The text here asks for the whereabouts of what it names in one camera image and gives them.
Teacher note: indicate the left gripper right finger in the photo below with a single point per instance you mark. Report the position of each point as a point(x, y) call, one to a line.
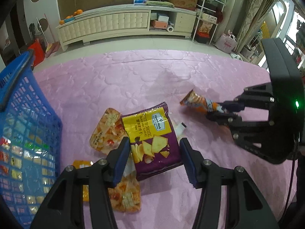
point(192, 160)

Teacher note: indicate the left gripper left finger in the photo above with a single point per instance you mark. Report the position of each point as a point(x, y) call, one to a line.
point(117, 160)

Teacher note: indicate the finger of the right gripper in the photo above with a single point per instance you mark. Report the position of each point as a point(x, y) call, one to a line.
point(232, 106)
point(224, 119)

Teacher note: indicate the orange snack bar wrapper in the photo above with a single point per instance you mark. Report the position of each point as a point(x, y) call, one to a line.
point(201, 104)

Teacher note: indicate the purple yellow cracker bag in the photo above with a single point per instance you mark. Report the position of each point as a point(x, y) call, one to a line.
point(154, 144)

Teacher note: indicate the clear cracker pack white strip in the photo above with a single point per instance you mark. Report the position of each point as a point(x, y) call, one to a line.
point(179, 129)

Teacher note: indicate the yellow orange snack packet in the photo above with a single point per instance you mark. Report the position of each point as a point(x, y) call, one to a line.
point(126, 196)

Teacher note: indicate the red orange snack packet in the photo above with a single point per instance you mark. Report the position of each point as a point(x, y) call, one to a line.
point(108, 133)

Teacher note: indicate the white slippers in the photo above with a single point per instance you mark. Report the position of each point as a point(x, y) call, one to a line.
point(236, 56)

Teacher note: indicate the pink bag on floor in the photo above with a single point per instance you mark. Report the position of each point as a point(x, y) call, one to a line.
point(226, 42)

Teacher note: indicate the arched standing mirror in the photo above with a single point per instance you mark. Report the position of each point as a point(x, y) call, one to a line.
point(266, 23)

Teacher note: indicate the blue plastic basket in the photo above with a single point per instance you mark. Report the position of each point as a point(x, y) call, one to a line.
point(31, 134)

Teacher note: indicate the white metal shelf rack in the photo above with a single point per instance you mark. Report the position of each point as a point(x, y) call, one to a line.
point(209, 15)

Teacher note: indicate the patterned curtain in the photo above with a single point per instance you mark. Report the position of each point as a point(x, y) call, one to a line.
point(247, 22)

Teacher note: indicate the cardboard box on cabinet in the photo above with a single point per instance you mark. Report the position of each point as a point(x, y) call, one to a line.
point(184, 4)

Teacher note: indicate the folded green cloth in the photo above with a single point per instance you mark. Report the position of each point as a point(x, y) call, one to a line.
point(159, 3)

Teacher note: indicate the cream TV cabinet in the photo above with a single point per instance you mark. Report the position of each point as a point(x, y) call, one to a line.
point(126, 20)

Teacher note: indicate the red gift bag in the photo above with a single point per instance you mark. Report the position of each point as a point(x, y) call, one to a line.
point(39, 53)

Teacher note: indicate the blue tissue box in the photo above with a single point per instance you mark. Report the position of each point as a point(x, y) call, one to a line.
point(139, 2)

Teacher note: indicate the oranges on blue plate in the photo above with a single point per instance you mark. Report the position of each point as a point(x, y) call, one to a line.
point(71, 17)

